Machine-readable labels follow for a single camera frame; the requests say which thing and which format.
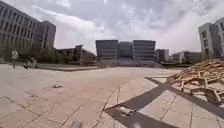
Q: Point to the grey three-block building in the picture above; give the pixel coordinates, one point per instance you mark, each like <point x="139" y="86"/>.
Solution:
<point x="126" y="50"/>

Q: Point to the robot's own part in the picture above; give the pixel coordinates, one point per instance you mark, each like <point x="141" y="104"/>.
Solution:
<point x="76" y="124"/>
<point x="136" y="125"/>

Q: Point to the pale multi-storey building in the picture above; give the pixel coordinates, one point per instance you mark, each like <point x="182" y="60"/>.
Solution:
<point x="213" y="40"/>

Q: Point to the small dark litter piece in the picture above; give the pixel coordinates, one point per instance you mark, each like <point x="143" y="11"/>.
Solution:
<point x="126" y="112"/>
<point x="57" y="86"/>

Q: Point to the pile of wooden planks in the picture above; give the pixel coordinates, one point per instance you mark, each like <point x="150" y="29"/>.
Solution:
<point x="203" y="75"/>

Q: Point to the low stone kerb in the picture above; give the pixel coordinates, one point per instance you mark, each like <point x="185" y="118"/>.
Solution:
<point x="66" y="69"/>

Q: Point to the wide grey steps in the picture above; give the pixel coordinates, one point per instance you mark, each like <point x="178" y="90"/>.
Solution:
<point x="128" y="63"/>

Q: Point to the large grey building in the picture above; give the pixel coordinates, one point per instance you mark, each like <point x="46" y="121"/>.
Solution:
<point x="20" y="33"/>

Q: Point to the low distant building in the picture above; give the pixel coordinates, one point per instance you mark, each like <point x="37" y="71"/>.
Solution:
<point x="186" y="56"/>

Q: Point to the person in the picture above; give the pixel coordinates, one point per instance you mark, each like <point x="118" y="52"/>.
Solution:
<point x="14" y="57"/>
<point x="32" y="62"/>

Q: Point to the small grey building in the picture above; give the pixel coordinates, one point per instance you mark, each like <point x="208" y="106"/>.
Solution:
<point x="162" y="55"/>

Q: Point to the pale stone slab plaza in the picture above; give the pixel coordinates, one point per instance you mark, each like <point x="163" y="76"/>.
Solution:
<point x="66" y="100"/>

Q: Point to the low brown building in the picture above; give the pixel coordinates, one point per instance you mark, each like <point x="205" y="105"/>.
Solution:
<point x="75" y="54"/>

